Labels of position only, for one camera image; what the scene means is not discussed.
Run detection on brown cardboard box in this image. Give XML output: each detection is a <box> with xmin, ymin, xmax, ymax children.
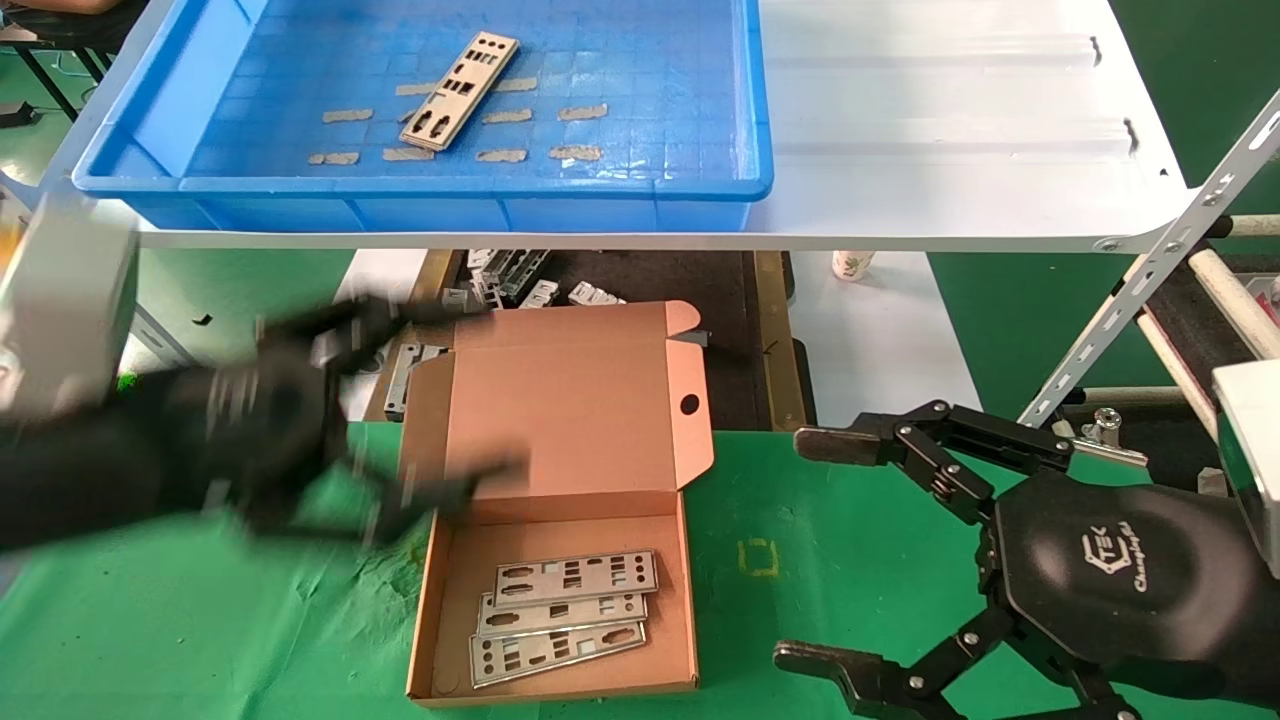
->
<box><xmin>396</xmin><ymin>300</ymin><xmax>716</xmax><ymax>709</ymax></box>

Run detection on long grey metal bracket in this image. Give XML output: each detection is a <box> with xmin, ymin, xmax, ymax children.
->
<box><xmin>383</xmin><ymin>343</ymin><xmax>446</xmax><ymax>419</ymax></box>

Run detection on silver metal I/O plate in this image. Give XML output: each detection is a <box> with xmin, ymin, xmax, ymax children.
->
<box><xmin>477</xmin><ymin>592</ymin><xmax>649</xmax><ymax>641</ymax></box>
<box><xmin>493</xmin><ymin>549</ymin><xmax>659</xmax><ymax>609</ymax></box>
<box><xmin>400</xmin><ymin>32</ymin><xmax>521</xmax><ymax>153</ymax></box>
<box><xmin>468</xmin><ymin>622</ymin><xmax>648</xmax><ymax>690</ymax></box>

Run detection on grey slotted shelf strut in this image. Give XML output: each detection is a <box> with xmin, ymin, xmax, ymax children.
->
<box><xmin>133</xmin><ymin>303</ymin><xmax>196</xmax><ymax>369</ymax></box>

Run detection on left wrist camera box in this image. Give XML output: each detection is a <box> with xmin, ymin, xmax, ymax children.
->
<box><xmin>0</xmin><ymin>195</ymin><xmax>139</xmax><ymax>421</ymax></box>

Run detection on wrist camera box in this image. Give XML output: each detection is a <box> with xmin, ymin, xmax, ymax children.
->
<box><xmin>0</xmin><ymin>195</ymin><xmax>139</xmax><ymax>421</ymax></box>
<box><xmin>1213</xmin><ymin>360</ymin><xmax>1280</xmax><ymax>579</ymax></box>

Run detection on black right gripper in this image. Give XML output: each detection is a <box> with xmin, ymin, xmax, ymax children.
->
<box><xmin>773</xmin><ymin>400</ymin><xmax>1280</xmax><ymax>720</ymax></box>

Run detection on blue plastic tray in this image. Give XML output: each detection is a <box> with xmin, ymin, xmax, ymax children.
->
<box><xmin>72</xmin><ymin>0</ymin><xmax>774</xmax><ymax>233</ymax></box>

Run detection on white slotted shelf strut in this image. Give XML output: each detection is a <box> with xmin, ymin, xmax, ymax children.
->
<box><xmin>1018</xmin><ymin>90</ymin><xmax>1280</xmax><ymax>429</ymax></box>

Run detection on white pipe flow rack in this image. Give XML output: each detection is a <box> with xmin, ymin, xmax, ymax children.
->
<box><xmin>1060</xmin><ymin>212</ymin><xmax>1280</xmax><ymax>496</ymax></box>

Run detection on white metal shelf board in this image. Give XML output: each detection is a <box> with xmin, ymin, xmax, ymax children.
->
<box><xmin>30</xmin><ymin>0</ymin><xmax>1196</xmax><ymax>253</ymax></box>

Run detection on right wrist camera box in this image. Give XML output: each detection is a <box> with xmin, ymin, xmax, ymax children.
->
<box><xmin>1213</xmin><ymin>360</ymin><xmax>1280</xmax><ymax>579</ymax></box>

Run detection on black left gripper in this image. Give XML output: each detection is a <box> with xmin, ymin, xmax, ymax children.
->
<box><xmin>0</xmin><ymin>293</ymin><xmax>531</xmax><ymax>551</ymax></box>

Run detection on black chair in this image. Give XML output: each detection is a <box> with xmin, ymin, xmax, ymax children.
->
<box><xmin>0</xmin><ymin>0</ymin><xmax>151</xmax><ymax>126</ymax></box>

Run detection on silver binder clip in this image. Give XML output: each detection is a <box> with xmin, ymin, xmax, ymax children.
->
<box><xmin>1065</xmin><ymin>407</ymin><xmax>1149</xmax><ymax>469</ymax></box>

